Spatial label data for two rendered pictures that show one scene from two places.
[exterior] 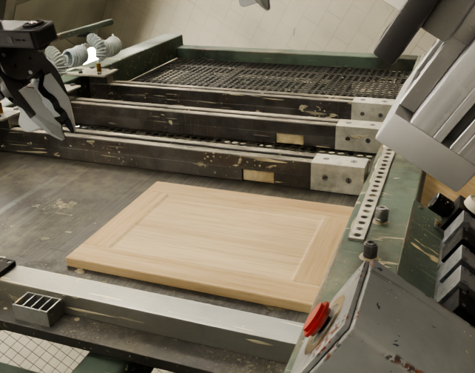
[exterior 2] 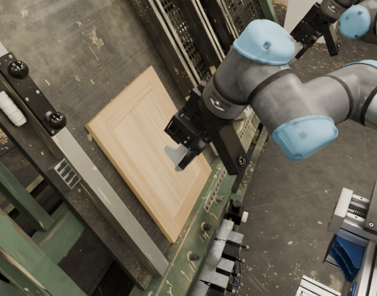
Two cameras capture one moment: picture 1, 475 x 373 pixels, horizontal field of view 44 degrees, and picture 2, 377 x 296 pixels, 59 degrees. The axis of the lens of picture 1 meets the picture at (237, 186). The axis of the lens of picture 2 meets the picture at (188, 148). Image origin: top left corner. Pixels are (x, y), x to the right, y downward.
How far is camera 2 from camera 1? 90 cm
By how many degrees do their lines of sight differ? 46
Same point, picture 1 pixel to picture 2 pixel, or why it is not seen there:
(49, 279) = (80, 157)
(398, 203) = (225, 188)
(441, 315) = not seen: outside the picture
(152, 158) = (158, 36)
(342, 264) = (195, 227)
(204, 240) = (154, 155)
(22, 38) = (231, 167)
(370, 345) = not seen: outside the picture
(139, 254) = (124, 149)
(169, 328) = (120, 231)
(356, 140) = not seen: hidden behind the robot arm
